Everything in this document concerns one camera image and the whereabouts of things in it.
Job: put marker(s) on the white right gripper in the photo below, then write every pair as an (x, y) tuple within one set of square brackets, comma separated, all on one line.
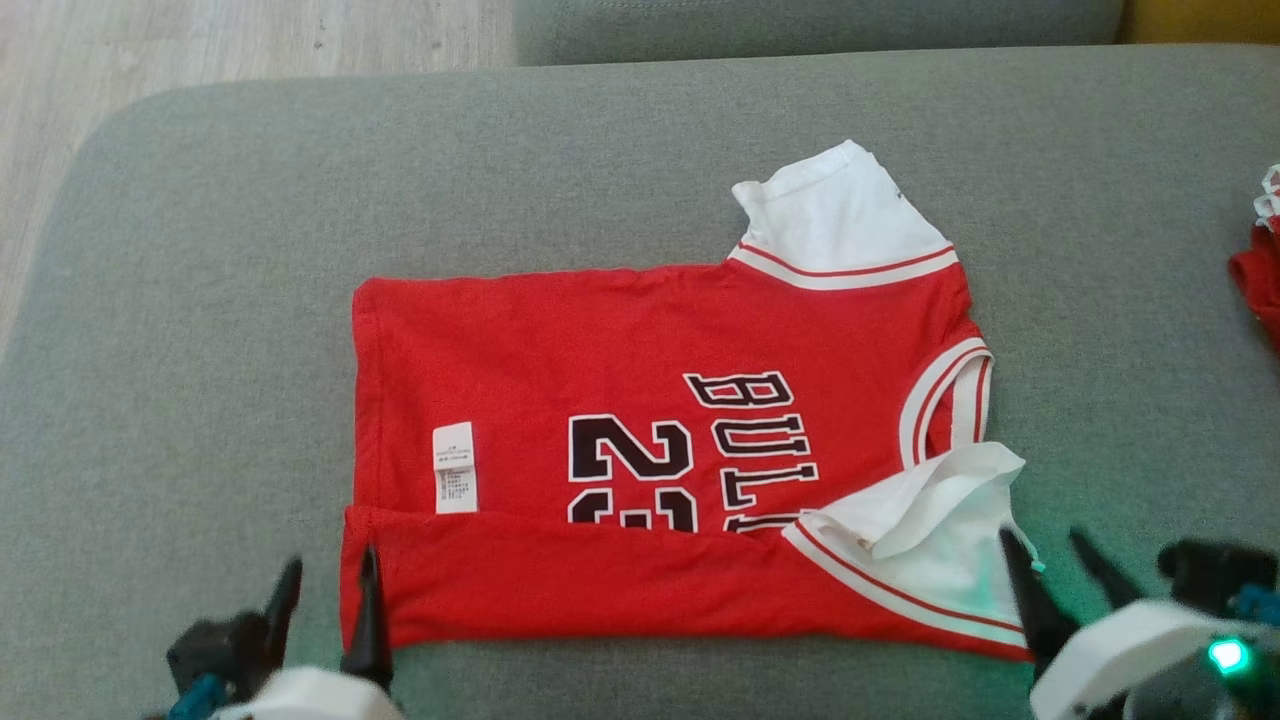
[(1120, 650)]

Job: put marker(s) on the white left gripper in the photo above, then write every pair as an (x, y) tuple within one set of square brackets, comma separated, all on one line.
[(310, 698)]

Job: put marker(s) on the red basketball shorts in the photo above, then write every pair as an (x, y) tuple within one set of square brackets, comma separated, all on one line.
[(1262, 280)]

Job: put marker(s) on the red basketball jersey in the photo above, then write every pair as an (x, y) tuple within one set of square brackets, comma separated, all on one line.
[(600, 340)]

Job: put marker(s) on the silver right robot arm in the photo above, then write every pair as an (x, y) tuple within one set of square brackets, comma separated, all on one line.
[(1180, 690)]

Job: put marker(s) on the large grey sofa seat cushion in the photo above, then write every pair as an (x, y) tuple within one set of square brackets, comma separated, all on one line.
[(200, 300)]

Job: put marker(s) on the large yellow sofa back cushion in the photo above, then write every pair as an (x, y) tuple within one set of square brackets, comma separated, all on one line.
[(1200, 18)]

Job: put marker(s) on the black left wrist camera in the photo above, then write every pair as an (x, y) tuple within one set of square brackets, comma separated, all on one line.
[(225, 645)]

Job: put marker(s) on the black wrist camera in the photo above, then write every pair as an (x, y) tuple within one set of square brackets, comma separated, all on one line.
[(225, 645), (1215, 570)]

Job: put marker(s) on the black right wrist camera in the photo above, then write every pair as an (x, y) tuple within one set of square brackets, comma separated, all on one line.
[(1215, 570)]

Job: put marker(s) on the teal left camera connector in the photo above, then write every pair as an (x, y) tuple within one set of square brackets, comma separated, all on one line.
[(200, 698)]

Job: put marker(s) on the teal camera connector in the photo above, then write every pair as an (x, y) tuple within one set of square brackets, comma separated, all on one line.
[(1260, 605), (200, 698)]

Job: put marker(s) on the teal right camera connector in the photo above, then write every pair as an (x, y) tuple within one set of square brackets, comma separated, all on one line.
[(1260, 605)]

